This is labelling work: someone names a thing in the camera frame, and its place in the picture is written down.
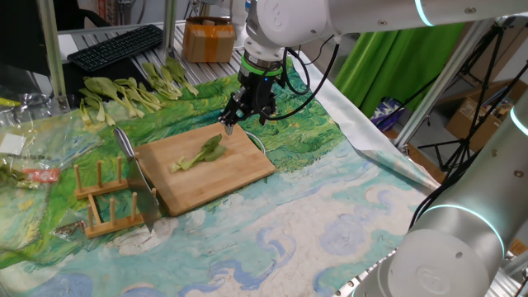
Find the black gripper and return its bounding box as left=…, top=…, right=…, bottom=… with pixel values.
left=218, top=69, right=286, bottom=136

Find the steel cleaver knife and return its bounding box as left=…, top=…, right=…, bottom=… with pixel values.
left=113, top=126, right=161, bottom=234

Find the green pakchoi stalk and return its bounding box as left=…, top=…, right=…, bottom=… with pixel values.
left=171, top=133, right=228, bottom=173

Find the bamboo cutting board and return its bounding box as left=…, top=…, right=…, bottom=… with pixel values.
left=134, top=121, right=277, bottom=218

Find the cardboard box orange tape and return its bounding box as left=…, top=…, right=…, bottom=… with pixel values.
left=181, top=16, right=237, bottom=64

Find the painted landscape tablecloth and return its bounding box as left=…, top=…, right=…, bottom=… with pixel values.
left=0, top=57, right=441, bottom=297

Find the blue patterned bag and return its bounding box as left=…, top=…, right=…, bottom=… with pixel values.
left=370, top=97, right=408, bottom=133

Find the green fabric curtain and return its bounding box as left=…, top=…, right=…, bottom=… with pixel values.
left=333, top=22, right=467, bottom=119

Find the black computer keyboard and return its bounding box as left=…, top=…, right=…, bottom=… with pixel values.
left=67, top=23, right=165, bottom=73

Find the wooden peg rack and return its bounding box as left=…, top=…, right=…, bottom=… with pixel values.
left=73, top=152, right=160, bottom=239

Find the pile of bok choy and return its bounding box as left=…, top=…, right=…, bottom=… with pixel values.
left=61, top=57, right=154, bottom=109

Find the open brown cardboard box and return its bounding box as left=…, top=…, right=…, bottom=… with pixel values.
left=444, top=78, right=528, bottom=153

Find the black office chair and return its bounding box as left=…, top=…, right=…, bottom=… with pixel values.
left=53, top=0, right=112, bottom=30

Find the clear plastic bag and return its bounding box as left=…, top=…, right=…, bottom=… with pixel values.
left=0, top=92, right=104, bottom=267

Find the small bag of screws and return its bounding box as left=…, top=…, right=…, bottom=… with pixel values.
left=51, top=219, right=87, bottom=241

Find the black tripod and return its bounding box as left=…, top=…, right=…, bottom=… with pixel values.
left=416, top=24, right=528, bottom=172

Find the red printed label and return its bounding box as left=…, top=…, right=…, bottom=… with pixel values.
left=22, top=167, right=62, bottom=184

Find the white paper label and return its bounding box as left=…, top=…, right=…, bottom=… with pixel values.
left=0, top=132, right=27, bottom=156

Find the black monitor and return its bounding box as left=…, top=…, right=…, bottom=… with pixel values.
left=0, top=0, right=51, bottom=78

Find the dark green vegetable bunch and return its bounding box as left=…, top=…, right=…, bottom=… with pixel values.
left=0, top=163, right=30, bottom=190

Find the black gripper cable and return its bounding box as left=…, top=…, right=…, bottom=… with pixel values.
left=263, top=35, right=342, bottom=122

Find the aluminium frame post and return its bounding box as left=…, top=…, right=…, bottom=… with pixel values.
left=162, top=0, right=179, bottom=59
left=501, top=250, right=528, bottom=278
left=36, top=0, right=71, bottom=111
left=394, top=18, right=498, bottom=152

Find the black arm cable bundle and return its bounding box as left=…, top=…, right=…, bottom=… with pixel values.
left=408, top=152, right=479, bottom=232

